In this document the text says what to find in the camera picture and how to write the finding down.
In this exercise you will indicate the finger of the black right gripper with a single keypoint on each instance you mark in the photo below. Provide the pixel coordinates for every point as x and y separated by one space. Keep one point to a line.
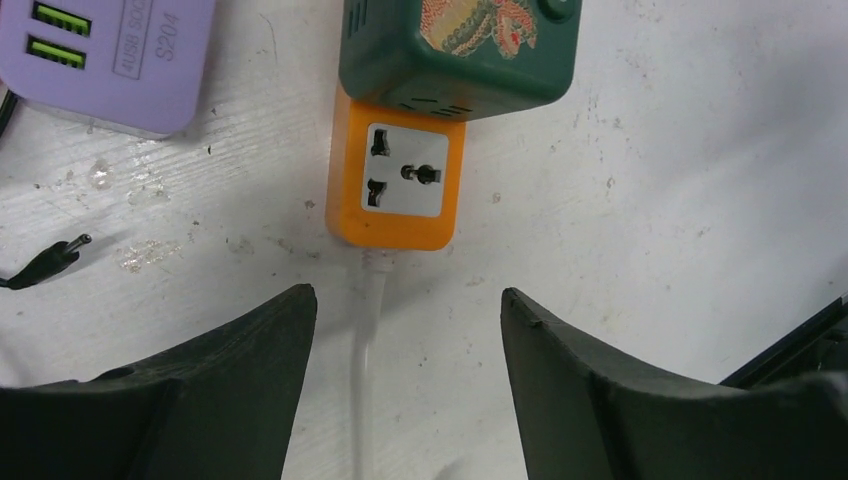
818 344

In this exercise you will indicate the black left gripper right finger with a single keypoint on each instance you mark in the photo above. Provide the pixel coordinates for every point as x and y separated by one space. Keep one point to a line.
587 410

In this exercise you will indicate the orange power strip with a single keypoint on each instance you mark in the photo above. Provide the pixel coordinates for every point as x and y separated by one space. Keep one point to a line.
394 177

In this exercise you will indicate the purple USB power strip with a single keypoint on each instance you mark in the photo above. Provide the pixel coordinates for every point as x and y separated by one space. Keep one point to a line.
134 66

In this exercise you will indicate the green cube socket adapter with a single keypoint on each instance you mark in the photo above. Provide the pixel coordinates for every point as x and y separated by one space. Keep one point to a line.
459 60

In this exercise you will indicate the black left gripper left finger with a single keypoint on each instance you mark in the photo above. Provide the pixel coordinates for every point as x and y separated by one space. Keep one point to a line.
219 406

